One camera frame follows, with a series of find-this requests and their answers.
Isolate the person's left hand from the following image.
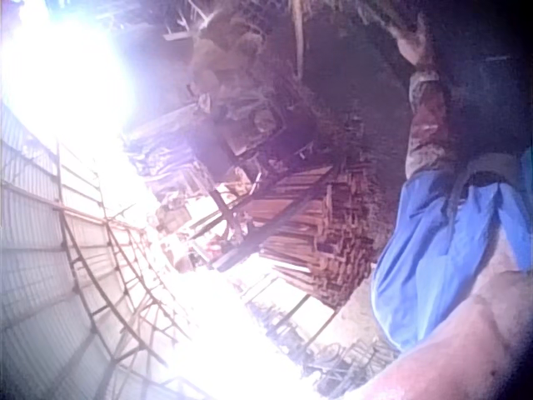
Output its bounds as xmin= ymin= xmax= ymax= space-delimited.
xmin=385 ymin=14 xmax=438 ymax=73

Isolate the stack of wooden planks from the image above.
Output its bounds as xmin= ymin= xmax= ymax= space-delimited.
xmin=241 ymin=164 xmax=384 ymax=309

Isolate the metal roof truss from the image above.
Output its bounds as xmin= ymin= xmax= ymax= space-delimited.
xmin=52 ymin=141 xmax=201 ymax=400

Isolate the wooden post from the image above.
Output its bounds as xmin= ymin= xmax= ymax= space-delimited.
xmin=291 ymin=0 xmax=306 ymax=80

